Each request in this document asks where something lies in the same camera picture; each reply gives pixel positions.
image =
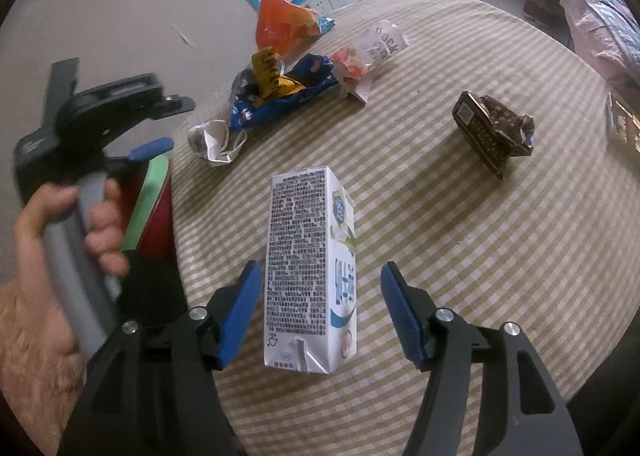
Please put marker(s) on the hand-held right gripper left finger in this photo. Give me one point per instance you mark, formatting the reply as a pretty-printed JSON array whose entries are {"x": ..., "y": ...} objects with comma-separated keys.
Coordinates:
[{"x": 240, "y": 316}]

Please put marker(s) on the white milk carton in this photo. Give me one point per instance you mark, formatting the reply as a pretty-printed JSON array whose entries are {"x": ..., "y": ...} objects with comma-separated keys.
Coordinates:
[{"x": 300, "y": 261}]

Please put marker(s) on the person's left forearm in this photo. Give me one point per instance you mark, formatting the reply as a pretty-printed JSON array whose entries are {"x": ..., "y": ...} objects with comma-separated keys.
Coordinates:
[{"x": 30, "y": 366}]

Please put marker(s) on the white pink snack package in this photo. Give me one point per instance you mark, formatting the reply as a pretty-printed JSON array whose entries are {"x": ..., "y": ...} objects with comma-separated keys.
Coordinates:
[{"x": 375, "y": 46}]

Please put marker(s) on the person's left hand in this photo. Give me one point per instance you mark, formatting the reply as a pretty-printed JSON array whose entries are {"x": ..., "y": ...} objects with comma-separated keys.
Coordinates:
[{"x": 105, "y": 226}]

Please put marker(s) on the dark printed box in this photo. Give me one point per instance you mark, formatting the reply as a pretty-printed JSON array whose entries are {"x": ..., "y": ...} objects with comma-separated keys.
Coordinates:
[{"x": 624, "y": 121}]

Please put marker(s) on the crumpled white wrapper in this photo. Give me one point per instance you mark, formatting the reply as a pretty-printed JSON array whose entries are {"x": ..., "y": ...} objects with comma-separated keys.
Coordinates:
[{"x": 215, "y": 141}]

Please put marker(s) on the blue plaid bed blanket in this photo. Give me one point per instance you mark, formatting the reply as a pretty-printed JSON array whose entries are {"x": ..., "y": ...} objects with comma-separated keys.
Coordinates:
[{"x": 600, "y": 1}]

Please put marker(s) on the blue cookie wrapper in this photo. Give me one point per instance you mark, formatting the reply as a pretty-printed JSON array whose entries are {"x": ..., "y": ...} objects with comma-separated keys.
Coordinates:
[{"x": 310, "y": 81}]

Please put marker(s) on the orange snack bag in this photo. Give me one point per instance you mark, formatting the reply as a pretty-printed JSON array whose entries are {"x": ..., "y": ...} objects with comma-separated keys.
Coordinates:
[{"x": 280, "y": 21}]

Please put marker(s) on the yellow black snack wrapper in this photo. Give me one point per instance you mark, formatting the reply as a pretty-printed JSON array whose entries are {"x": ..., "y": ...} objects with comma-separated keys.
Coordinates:
[{"x": 270, "y": 71}]

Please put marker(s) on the red bin with green rim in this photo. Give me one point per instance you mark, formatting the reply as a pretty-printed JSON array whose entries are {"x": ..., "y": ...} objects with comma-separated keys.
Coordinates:
[{"x": 157, "y": 216}]

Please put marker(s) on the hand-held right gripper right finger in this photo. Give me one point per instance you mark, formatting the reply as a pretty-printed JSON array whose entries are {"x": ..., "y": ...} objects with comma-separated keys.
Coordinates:
[{"x": 402, "y": 311}]

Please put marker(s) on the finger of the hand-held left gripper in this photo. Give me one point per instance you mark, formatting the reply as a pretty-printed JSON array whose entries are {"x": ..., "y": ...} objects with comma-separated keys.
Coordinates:
[{"x": 152, "y": 148}]

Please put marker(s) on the pink bed sheet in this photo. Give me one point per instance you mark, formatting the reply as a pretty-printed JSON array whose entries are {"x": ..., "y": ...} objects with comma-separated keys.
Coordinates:
[{"x": 595, "y": 56}]

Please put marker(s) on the crumpled brown carton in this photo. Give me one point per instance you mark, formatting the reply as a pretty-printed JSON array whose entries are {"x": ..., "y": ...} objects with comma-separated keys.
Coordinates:
[{"x": 480, "y": 126}]

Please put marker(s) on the red shoe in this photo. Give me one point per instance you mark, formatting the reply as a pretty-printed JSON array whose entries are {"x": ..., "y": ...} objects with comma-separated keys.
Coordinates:
[
  {"x": 532, "y": 10},
  {"x": 545, "y": 20}
]

